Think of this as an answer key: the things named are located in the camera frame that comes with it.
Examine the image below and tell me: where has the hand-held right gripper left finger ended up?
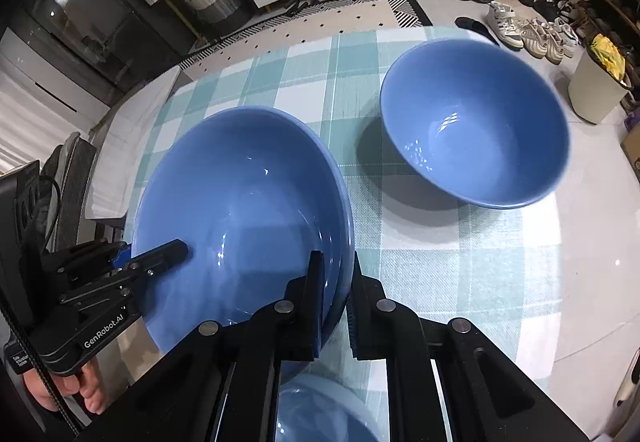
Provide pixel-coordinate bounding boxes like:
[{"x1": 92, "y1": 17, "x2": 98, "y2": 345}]
[{"x1": 100, "y1": 249, "x2": 326, "y2": 442}]

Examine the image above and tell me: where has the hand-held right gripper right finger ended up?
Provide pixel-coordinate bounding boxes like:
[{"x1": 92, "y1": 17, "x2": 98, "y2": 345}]
[{"x1": 347, "y1": 252, "x2": 588, "y2": 442}]

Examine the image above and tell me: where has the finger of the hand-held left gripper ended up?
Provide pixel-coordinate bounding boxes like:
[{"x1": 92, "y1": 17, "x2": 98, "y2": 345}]
[
  {"x1": 41, "y1": 237, "x2": 131, "y2": 289},
  {"x1": 59, "y1": 239, "x2": 190, "y2": 309}
]

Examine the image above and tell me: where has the blue bowl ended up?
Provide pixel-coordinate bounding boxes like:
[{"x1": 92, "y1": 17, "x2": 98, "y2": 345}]
[
  {"x1": 131, "y1": 106, "x2": 356, "y2": 358},
  {"x1": 379, "y1": 39, "x2": 572, "y2": 210},
  {"x1": 277, "y1": 372, "x2": 391, "y2": 442}
]

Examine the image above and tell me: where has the person's left hand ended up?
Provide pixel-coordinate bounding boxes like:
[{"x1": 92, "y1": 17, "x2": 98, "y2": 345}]
[{"x1": 25, "y1": 362, "x2": 108, "y2": 415}]

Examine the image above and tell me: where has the grey chair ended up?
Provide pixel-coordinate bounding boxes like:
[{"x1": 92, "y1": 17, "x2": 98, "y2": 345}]
[{"x1": 40, "y1": 132, "x2": 98, "y2": 253}]

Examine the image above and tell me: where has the teal checked tablecloth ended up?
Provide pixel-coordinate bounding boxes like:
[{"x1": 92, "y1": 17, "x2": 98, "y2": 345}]
[{"x1": 122, "y1": 26, "x2": 566, "y2": 403}]

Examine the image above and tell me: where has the grey refrigerator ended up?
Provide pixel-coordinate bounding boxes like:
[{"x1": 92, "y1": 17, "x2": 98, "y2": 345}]
[{"x1": 37, "y1": 0, "x2": 166, "y2": 77}]

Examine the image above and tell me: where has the cream trash bin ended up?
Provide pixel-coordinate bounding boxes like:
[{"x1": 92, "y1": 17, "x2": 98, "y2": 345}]
[{"x1": 567, "y1": 34, "x2": 633, "y2": 125}]

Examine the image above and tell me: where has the cardboard box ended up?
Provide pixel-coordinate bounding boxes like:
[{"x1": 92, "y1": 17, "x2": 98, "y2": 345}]
[{"x1": 620, "y1": 112, "x2": 640, "y2": 163}]

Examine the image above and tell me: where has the row of shoes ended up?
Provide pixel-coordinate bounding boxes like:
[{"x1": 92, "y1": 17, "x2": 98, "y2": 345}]
[{"x1": 416, "y1": 0, "x2": 581, "y2": 65}]

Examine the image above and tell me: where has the yellow bag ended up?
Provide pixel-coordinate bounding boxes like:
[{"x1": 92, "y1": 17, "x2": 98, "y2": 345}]
[{"x1": 590, "y1": 34, "x2": 626, "y2": 77}]

